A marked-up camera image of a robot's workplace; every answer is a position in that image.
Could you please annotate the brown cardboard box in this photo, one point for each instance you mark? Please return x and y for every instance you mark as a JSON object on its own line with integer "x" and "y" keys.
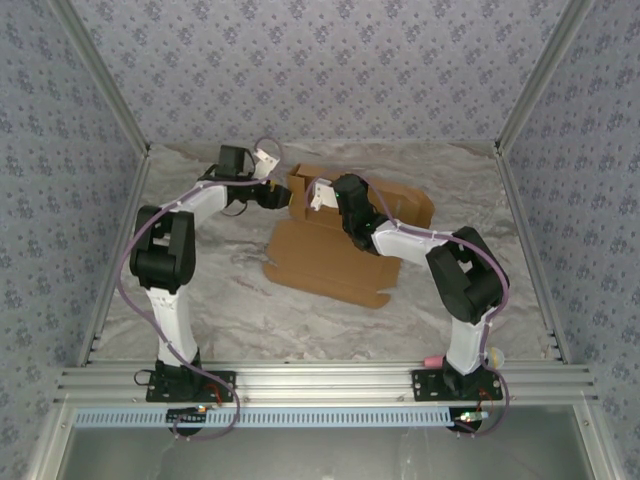
{"x": 325, "y": 265}

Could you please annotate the pink toy microphone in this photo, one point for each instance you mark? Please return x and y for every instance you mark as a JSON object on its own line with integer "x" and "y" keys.
{"x": 432, "y": 360}

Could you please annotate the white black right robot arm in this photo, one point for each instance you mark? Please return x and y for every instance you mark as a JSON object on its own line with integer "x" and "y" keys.
{"x": 465, "y": 280}

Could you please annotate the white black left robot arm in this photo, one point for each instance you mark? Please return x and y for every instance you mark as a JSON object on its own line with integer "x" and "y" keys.
{"x": 165, "y": 250}

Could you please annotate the small controller board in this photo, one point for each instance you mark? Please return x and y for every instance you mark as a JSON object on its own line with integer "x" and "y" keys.
{"x": 470, "y": 419}

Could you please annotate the steel bottom panel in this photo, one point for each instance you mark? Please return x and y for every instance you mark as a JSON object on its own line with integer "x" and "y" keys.
{"x": 325, "y": 455}

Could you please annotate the aluminium side rail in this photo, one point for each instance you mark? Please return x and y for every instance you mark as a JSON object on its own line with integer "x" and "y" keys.
{"x": 117, "y": 250}
{"x": 527, "y": 250}

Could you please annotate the aluminium frame post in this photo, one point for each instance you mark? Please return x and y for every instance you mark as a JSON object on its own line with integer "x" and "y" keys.
{"x": 542, "y": 75}
{"x": 104, "y": 75}

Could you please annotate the aluminium mounting rail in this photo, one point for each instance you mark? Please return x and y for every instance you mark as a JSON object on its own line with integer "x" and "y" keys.
{"x": 325, "y": 382}

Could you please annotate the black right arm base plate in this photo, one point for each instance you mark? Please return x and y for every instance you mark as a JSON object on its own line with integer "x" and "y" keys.
{"x": 425, "y": 385}

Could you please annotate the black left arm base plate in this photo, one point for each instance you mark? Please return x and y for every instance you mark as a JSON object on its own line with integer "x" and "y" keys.
{"x": 225, "y": 382}

